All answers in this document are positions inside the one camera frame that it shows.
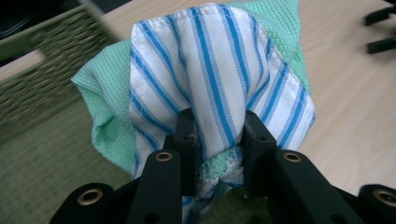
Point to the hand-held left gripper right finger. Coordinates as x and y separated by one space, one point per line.
295 186

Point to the green woven basket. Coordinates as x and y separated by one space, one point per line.
46 155

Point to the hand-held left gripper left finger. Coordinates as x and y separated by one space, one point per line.
162 186

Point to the mint green baby garment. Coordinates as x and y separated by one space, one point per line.
211 62

